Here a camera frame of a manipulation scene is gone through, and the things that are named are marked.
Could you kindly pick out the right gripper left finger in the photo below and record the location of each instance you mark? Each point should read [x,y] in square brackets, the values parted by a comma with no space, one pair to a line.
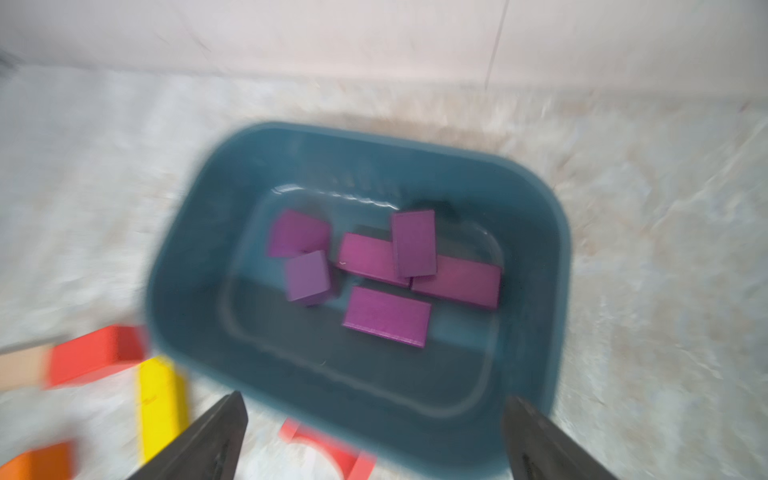
[209,448]

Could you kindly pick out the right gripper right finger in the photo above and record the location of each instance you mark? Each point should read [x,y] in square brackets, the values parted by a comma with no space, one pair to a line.
[538,449]

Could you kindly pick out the purple small cube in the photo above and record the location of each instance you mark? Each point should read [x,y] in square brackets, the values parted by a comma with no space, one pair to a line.
[308,279]

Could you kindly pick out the teal plastic storage bin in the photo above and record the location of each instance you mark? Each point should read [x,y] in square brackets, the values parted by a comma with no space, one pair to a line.
[216,302]

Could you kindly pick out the purple roof block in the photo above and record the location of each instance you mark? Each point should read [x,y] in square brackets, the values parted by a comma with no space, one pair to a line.
[294,233]

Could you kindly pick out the purple triangular block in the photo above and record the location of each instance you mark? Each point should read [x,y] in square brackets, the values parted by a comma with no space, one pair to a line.
[414,243]

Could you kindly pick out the yellow long block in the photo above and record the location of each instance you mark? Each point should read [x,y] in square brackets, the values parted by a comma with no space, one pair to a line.
[162,405]

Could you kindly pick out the red rectangular block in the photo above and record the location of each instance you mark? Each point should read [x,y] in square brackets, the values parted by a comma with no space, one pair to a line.
[96,355]

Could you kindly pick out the red arch block upper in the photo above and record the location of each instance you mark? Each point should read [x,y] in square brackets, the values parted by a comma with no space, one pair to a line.
[350,462]

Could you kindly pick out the orange block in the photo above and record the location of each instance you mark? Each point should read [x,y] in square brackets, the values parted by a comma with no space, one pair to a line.
[47,463]

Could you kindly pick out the long natural wood block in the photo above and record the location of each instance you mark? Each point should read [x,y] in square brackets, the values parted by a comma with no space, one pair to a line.
[25,366]

